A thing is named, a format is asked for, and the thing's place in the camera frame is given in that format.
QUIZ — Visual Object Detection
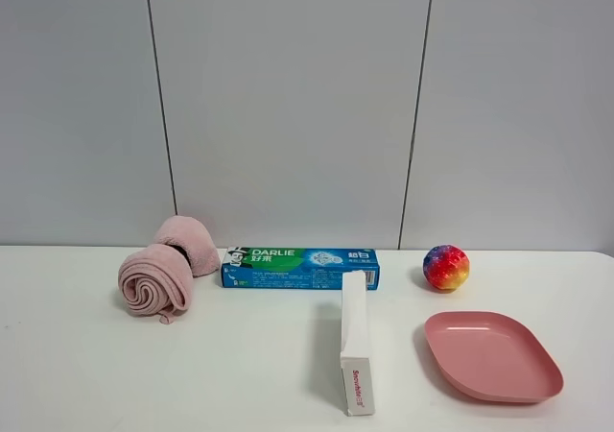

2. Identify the blue Darlie toothpaste box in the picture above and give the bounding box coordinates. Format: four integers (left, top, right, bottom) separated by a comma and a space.
221, 247, 380, 290

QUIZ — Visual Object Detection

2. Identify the rainbow coloured ball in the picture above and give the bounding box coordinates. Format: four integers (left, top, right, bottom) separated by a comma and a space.
422, 245, 470, 292

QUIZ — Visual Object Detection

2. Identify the pink rolled towel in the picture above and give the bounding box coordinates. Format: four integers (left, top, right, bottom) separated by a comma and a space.
118, 215, 221, 324

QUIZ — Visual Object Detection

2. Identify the white Snowhite box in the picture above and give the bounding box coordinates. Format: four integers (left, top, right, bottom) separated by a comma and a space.
340, 271, 375, 416

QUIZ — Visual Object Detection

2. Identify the pink plastic plate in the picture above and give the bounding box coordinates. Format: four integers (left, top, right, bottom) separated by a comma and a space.
424, 311, 564, 404

